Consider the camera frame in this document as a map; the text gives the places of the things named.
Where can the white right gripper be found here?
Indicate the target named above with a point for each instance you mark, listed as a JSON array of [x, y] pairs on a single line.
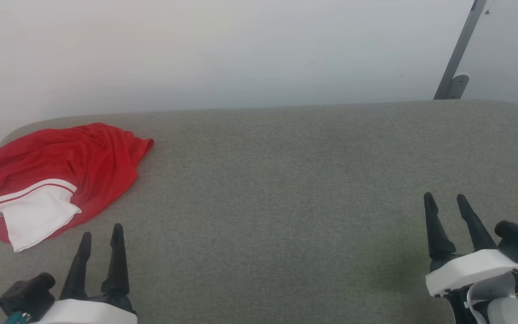
[[470, 269]]

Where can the red and white jersey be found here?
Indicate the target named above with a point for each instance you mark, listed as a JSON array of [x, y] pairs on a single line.
[[88, 157]]

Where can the grey pole wall bracket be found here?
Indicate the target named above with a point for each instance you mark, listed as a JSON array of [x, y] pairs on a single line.
[[458, 84]]

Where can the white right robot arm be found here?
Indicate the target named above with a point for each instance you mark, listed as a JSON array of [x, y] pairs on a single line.
[[506, 310]]

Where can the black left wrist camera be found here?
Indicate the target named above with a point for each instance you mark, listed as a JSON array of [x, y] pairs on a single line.
[[27, 294]]

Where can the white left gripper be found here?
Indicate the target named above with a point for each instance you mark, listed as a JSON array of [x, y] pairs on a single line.
[[88, 314]]

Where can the grey metal pole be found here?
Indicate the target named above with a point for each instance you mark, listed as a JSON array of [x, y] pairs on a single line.
[[461, 45]]

